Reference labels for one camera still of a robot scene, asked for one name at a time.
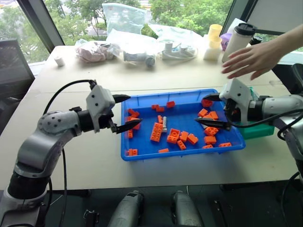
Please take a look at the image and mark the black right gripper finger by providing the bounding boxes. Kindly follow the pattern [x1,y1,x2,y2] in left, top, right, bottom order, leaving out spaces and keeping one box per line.
[194,117,232,131]
[203,93,223,103]

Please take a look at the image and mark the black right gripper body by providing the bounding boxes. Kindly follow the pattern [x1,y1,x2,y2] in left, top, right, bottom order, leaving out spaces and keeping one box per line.
[223,98,240,124]

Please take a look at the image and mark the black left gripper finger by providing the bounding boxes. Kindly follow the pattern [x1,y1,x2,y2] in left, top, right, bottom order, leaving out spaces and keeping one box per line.
[112,94,132,103]
[112,118,143,134]

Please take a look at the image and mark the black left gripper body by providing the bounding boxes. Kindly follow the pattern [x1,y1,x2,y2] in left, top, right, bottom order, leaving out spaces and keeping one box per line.
[98,109,117,131]

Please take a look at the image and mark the green plastic box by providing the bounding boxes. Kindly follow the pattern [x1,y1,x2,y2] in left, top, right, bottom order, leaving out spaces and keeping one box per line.
[236,86,276,140]

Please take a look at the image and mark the person's bare hand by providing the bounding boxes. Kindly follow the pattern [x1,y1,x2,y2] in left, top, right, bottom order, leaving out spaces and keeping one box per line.
[221,41,284,81]

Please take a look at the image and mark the orange 2x4 lego brick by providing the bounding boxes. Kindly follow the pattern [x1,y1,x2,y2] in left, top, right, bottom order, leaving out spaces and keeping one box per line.
[150,122,164,143]

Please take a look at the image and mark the blue plastic tray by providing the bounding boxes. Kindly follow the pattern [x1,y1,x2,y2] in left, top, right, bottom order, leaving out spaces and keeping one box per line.
[120,88,246,162]

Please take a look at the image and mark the clear bag with white bottle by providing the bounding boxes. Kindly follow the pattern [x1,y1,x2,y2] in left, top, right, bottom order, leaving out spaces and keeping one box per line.
[106,28,160,70]

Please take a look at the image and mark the clear bag with pink contents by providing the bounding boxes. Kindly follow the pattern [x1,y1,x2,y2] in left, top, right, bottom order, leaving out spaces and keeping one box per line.
[75,38,122,64]

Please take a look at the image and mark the yellow plastic cup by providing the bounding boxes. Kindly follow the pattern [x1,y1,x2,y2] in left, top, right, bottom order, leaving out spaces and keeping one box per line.
[208,24,223,40]
[208,37,223,50]

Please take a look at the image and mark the purple plastic object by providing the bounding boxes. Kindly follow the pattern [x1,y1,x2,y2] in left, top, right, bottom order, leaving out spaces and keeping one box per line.
[220,33,233,52]

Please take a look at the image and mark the white tumbler with black lid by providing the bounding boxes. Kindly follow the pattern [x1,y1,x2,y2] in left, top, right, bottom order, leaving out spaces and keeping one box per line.
[222,22,258,63]

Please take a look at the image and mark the black office chair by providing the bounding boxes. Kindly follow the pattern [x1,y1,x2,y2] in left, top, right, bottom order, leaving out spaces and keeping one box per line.
[271,62,303,96]

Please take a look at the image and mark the black round bottle cap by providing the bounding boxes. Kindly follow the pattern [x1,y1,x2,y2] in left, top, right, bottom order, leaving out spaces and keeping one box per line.
[249,35,264,46]

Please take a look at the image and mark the small white roll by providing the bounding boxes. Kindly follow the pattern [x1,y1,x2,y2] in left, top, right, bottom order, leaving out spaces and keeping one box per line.
[53,55,65,68]

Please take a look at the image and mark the crumpled clear plastic bag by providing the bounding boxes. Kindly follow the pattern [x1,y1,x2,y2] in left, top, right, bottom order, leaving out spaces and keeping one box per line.
[147,23,205,48]

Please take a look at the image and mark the large bluish plastic bag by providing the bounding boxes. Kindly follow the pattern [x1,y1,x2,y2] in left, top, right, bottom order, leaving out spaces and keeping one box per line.
[101,2,148,36]

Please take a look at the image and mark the grey rounded robot leg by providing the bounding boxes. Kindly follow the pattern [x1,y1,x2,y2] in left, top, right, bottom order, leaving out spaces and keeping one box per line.
[170,190,205,227]
[107,190,145,227]

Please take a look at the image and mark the black table clamp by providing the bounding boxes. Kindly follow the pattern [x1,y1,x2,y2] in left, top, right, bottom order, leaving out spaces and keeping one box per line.
[211,199,226,227]
[82,209,100,227]

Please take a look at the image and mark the black mesh chair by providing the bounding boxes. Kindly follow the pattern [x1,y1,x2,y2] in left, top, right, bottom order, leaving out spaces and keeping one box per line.
[0,38,36,100]

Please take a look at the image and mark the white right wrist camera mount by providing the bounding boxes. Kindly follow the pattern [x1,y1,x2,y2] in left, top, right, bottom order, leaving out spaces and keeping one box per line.
[219,78,252,125]

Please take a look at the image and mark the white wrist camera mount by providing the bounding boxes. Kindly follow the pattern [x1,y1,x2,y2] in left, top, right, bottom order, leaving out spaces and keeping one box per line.
[85,84,116,133]
[219,78,252,125]

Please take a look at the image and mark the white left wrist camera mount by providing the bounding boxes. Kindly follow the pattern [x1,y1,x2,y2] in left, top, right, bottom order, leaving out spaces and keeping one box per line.
[85,84,116,133]

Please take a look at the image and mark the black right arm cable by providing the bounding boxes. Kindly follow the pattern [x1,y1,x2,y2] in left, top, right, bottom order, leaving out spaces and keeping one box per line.
[231,108,303,141]

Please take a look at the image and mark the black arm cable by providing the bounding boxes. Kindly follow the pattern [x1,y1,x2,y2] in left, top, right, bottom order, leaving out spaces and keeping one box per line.
[231,108,303,141]
[43,79,98,227]

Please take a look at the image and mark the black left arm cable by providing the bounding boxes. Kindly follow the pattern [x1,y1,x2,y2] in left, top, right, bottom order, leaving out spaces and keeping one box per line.
[43,79,98,227]

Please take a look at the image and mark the black cable under table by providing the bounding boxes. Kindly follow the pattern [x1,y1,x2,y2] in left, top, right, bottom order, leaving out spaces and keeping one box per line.
[280,171,303,227]

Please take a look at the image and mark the white panel with dark frame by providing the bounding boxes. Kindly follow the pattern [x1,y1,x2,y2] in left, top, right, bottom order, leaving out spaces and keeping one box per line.
[245,0,303,34]

